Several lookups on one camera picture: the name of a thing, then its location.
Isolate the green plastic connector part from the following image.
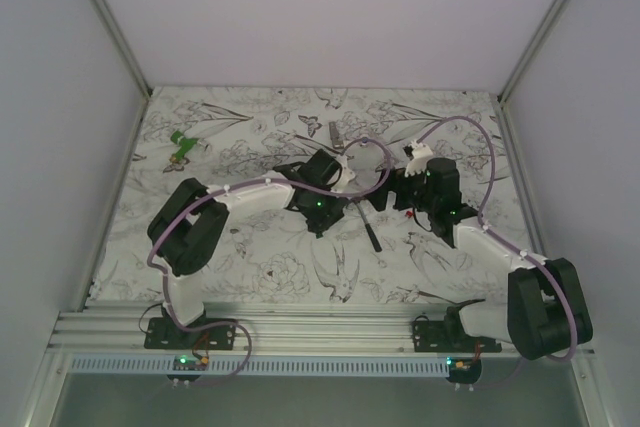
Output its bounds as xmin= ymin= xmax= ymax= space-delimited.
xmin=169 ymin=130 xmax=199 ymax=164

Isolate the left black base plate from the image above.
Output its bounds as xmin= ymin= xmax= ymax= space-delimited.
xmin=143 ymin=317 xmax=237 ymax=351

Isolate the right small circuit board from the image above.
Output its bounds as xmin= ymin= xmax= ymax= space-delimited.
xmin=446 ymin=357 xmax=482 ymax=385

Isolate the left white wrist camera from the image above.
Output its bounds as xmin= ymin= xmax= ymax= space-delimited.
xmin=328 ymin=155 xmax=356 ymax=193

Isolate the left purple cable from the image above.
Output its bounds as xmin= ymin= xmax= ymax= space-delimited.
xmin=146 ymin=138 xmax=392 ymax=389

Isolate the left small circuit board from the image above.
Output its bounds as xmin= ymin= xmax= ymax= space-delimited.
xmin=167 ymin=354 xmax=208 ymax=384

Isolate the purple cable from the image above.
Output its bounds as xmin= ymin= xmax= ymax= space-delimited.
xmin=146 ymin=138 xmax=392 ymax=389
xmin=414 ymin=116 xmax=584 ymax=389

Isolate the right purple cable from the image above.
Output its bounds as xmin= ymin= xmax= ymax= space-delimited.
xmin=414 ymin=116 xmax=584 ymax=389

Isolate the small circuit board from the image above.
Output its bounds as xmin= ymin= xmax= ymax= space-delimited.
xmin=446 ymin=357 xmax=482 ymax=385
xmin=167 ymin=354 xmax=208 ymax=384

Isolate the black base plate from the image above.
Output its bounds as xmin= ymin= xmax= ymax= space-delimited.
xmin=410 ymin=315 xmax=502 ymax=354
xmin=143 ymin=317 xmax=237 ymax=351

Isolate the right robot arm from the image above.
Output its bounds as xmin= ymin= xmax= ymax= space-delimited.
xmin=367 ymin=158 xmax=593 ymax=361

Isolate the grey metal bracket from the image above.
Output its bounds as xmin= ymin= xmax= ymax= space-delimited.
xmin=328 ymin=121 xmax=345 ymax=151

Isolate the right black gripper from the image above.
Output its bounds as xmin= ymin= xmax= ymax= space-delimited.
xmin=364 ymin=162 xmax=436 ymax=213

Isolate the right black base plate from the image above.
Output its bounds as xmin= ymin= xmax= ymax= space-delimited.
xmin=410 ymin=315 xmax=502 ymax=354

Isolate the white slotted cable duct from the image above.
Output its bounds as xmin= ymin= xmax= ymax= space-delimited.
xmin=69 ymin=354 xmax=448 ymax=378

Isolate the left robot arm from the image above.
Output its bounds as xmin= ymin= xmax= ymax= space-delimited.
xmin=147 ymin=150 xmax=355 ymax=349

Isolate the black handled hammer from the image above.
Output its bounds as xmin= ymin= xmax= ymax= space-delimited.
xmin=351 ymin=199 xmax=382 ymax=253

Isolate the floral patterned table mat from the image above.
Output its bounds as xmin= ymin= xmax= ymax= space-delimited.
xmin=90 ymin=87 xmax=529 ymax=304

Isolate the aluminium front rail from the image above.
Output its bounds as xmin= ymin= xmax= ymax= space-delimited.
xmin=47 ymin=310 xmax=596 ymax=356

